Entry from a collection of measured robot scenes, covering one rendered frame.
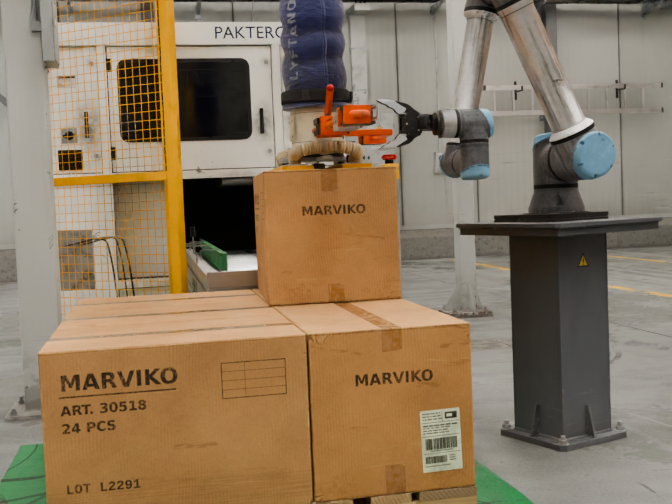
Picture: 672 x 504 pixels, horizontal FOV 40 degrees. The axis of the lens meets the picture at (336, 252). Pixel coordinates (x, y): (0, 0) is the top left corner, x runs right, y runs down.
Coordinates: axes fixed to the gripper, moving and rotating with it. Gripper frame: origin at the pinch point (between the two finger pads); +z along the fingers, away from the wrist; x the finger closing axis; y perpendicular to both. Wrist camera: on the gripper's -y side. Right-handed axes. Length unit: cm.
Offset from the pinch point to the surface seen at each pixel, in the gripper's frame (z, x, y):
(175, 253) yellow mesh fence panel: 60, -43, 136
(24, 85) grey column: 118, 31, 130
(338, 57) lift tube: 7.0, 23.7, 20.7
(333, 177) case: 15.2, -15.6, -4.7
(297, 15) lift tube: 20.2, 36.6, 18.5
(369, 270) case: 5.5, -43.8, -5.2
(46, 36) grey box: 108, 50, 125
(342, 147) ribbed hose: 9.5, -6.1, 7.7
